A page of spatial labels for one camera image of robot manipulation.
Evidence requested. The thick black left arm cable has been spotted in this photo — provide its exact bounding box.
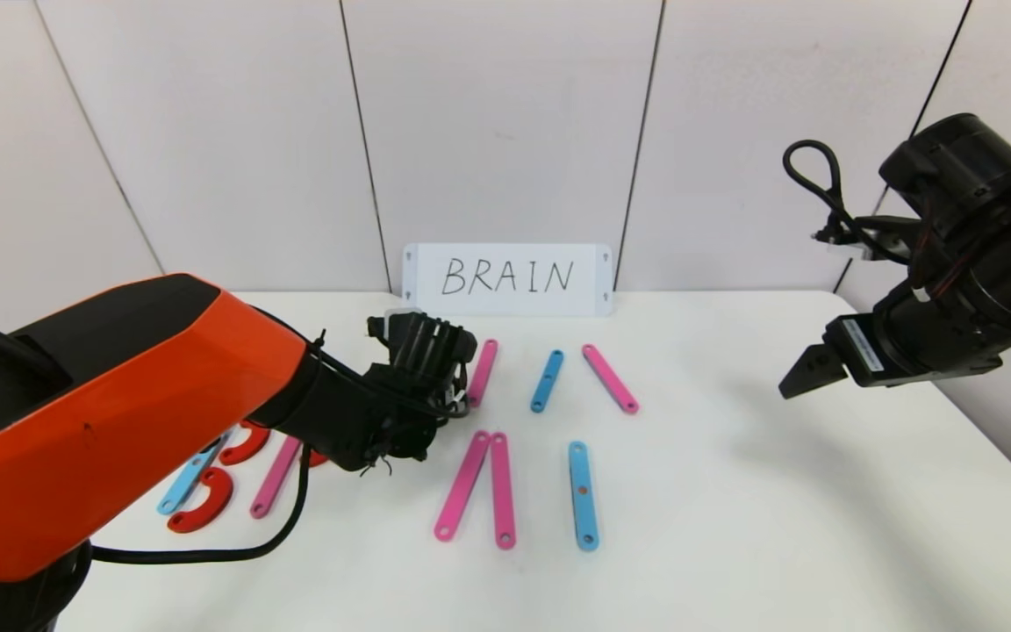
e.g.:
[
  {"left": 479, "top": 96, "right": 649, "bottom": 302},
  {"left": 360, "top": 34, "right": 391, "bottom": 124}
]
[{"left": 89, "top": 443, "right": 312, "bottom": 564}]

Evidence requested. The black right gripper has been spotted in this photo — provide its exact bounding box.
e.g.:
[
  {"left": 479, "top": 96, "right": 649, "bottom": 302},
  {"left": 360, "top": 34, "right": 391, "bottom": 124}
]
[{"left": 778, "top": 287, "right": 1004, "bottom": 400}]

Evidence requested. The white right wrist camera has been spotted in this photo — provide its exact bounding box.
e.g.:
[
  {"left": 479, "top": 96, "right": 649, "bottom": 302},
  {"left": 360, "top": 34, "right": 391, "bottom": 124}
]
[{"left": 813, "top": 215, "right": 919, "bottom": 261}]

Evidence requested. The black looped camera cable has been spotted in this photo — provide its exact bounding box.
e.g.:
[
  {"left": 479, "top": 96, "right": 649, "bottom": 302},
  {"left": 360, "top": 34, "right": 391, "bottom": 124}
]
[{"left": 782, "top": 139, "right": 910, "bottom": 264}]

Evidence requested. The short blue flat bar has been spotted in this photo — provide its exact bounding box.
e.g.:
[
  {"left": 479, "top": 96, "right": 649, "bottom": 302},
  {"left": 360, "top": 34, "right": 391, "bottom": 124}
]
[{"left": 529, "top": 349, "right": 564, "bottom": 413}]

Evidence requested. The long blue flat bar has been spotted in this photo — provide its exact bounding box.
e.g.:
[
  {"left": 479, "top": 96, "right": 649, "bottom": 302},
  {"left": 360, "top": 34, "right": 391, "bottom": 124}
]
[
  {"left": 568, "top": 441, "right": 601, "bottom": 553},
  {"left": 157, "top": 434, "right": 230, "bottom": 516}
]

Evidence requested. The white BRAIN sign card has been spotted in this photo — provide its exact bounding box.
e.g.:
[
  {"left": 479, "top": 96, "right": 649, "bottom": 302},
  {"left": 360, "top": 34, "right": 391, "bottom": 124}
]
[{"left": 401, "top": 244, "right": 614, "bottom": 317}]

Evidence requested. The large red curved piece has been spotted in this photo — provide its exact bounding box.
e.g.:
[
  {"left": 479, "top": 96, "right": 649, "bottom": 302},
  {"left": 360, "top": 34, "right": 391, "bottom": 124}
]
[
  {"left": 167, "top": 466, "right": 234, "bottom": 535},
  {"left": 220, "top": 421, "right": 271, "bottom": 466}
]

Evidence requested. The pink bar with holes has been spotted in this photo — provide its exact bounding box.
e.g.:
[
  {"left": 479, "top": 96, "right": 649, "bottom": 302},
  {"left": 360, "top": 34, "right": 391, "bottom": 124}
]
[
  {"left": 249, "top": 436, "right": 303, "bottom": 520},
  {"left": 581, "top": 343, "right": 641, "bottom": 415},
  {"left": 490, "top": 432, "right": 518, "bottom": 551},
  {"left": 434, "top": 430, "right": 491, "bottom": 542},
  {"left": 468, "top": 339, "right": 499, "bottom": 410}
]

